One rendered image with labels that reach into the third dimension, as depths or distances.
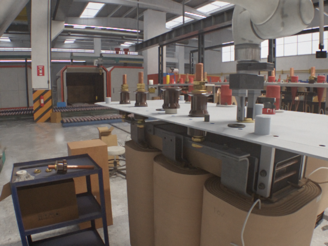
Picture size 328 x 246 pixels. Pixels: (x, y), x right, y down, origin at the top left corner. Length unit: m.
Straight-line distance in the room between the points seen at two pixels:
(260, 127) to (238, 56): 0.28
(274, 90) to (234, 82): 0.47
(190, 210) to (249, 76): 0.70
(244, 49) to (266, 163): 0.39
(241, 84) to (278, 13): 0.24
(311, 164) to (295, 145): 1.96
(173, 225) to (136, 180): 0.46
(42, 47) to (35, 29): 0.84
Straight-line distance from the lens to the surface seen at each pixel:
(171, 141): 1.13
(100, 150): 2.27
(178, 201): 1.15
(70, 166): 1.69
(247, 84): 0.76
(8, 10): 0.46
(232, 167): 0.83
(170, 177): 1.13
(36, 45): 11.39
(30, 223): 1.83
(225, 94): 1.39
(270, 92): 1.18
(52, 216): 1.82
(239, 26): 0.77
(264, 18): 0.64
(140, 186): 1.53
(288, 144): 0.52
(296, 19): 0.64
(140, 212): 1.63
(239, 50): 0.77
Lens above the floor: 1.47
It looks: 9 degrees down
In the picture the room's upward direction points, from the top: straight up
